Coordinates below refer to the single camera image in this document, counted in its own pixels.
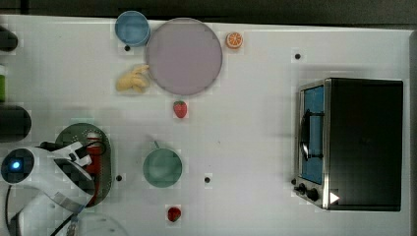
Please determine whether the red ketchup bottle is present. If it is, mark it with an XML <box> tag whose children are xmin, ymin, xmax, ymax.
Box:
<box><xmin>86</xmin><ymin>132</ymin><xmax>102</xmax><ymax>207</ymax></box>

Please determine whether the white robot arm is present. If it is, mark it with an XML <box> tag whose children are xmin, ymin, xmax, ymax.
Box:
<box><xmin>1</xmin><ymin>147</ymin><xmax>95</xmax><ymax>236</ymax></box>

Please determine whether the green oval strainer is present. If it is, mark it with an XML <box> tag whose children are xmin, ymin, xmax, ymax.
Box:
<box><xmin>55</xmin><ymin>123</ymin><xmax>112</xmax><ymax>207</ymax></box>

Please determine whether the lilac round plate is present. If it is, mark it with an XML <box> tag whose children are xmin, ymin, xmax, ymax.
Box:
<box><xmin>146</xmin><ymin>18</ymin><xmax>223</xmax><ymax>95</ymax></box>

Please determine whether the green mug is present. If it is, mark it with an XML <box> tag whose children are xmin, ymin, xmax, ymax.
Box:
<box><xmin>143</xmin><ymin>141</ymin><xmax>183</xmax><ymax>188</ymax></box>

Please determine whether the orange slice toy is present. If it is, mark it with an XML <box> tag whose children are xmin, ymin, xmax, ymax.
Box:
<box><xmin>225</xmin><ymin>32</ymin><xmax>243</xmax><ymax>49</ymax></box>

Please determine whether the yellow banana bunch toy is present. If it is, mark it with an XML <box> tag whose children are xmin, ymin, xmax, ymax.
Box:
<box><xmin>116</xmin><ymin>65</ymin><xmax>149</xmax><ymax>93</ymax></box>

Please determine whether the dark red strawberry toy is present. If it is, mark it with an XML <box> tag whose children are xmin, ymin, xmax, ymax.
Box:
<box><xmin>167</xmin><ymin>206</ymin><xmax>182</xmax><ymax>222</ymax></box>

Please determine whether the blue cup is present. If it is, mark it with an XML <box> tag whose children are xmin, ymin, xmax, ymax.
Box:
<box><xmin>115</xmin><ymin>11</ymin><xmax>150</xmax><ymax>47</ymax></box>

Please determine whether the black toaster oven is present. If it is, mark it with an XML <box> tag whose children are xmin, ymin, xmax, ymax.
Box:
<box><xmin>291</xmin><ymin>78</ymin><xmax>403</xmax><ymax>211</ymax></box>

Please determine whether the lower black cylinder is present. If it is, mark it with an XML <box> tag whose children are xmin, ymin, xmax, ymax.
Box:
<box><xmin>0</xmin><ymin>105</ymin><xmax>31</xmax><ymax>143</ymax></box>

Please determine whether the black cylinder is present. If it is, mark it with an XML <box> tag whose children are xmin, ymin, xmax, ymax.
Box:
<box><xmin>0</xmin><ymin>27</ymin><xmax>19</xmax><ymax>52</ymax></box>
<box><xmin>0</xmin><ymin>105</ymin><xmax>31</xmax><ymax>143</ymax></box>

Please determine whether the green bottle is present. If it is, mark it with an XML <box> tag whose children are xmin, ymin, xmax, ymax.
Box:
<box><xmin>0</xmin><ymin>65</ymin><xmax>6</xmax><ymax>102</ymax></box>

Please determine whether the upper black cylinder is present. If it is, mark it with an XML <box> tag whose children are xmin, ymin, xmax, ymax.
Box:
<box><xmin>0</xmin><ymin>27</ymin><xmax>19</xmax><ymax>52</ymax></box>

